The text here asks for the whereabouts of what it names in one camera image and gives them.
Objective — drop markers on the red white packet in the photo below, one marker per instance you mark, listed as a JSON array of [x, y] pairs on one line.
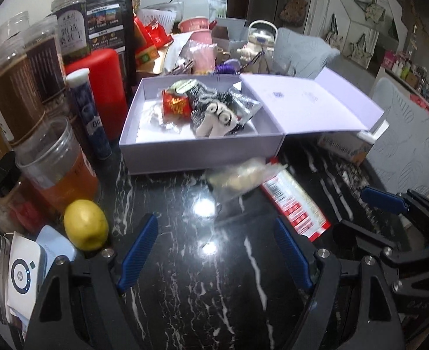
[[293, 202]]

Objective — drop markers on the dark label plastic jar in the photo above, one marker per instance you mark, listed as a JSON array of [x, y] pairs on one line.
[[73, 29]]

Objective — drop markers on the white blue medicine box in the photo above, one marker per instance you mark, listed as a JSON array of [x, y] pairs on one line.
[[351, 146]]

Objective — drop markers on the black coffee pouch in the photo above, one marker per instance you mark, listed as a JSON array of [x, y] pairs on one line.
[[111, 26]]

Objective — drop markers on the silver purple snack bag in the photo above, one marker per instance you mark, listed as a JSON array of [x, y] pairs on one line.
[[244, 107]]

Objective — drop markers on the red gold snack packet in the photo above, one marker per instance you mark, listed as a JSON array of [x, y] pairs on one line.
[[175, 107]]

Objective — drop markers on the pink cup stack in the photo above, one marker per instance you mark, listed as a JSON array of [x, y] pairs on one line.
[[200, 46]]

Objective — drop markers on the red bag of dates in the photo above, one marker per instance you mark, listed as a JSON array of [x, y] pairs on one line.
[[149, 39]]

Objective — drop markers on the white open gift box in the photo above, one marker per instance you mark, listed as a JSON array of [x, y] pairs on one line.
[[182, 123]]

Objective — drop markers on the white blue small device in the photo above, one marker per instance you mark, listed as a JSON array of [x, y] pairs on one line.
[[24, 264]]

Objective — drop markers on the light green tea packet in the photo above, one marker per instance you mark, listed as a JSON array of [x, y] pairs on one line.
[[181, 87]]

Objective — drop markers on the white robot figurine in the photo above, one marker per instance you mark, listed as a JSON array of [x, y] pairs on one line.
[[257, 54]]

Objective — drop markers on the checkered plush doll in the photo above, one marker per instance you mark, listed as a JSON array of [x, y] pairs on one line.
[[211, 116]]

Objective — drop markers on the yellow lemon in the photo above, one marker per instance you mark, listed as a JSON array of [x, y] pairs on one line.
[[86, 225]]

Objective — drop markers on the blue tablet tube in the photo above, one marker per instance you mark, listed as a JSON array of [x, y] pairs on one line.
[[80, 88]]

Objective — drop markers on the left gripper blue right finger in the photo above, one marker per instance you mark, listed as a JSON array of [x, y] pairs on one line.
[[298, 253]]

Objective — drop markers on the brown hanging tote bag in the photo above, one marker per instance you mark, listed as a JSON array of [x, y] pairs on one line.
[[294, 12]]

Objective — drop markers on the brown filled spice jar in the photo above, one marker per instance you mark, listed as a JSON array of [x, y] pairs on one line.
[[21, 110]]

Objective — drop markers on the red cylindrical canister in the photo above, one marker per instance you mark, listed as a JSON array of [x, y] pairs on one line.
[[107, 87]]

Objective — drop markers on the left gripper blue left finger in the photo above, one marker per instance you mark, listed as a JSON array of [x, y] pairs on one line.
[[135, 249]]

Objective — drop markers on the clear zip bag white contents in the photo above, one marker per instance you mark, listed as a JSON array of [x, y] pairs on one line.
[[230, 182]]

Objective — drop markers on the light blue chair far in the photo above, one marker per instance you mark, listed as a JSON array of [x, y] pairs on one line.
[[301, 56]]

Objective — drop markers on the orange filled plastic jar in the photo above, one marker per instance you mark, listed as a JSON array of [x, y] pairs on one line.
[[54, 162]]

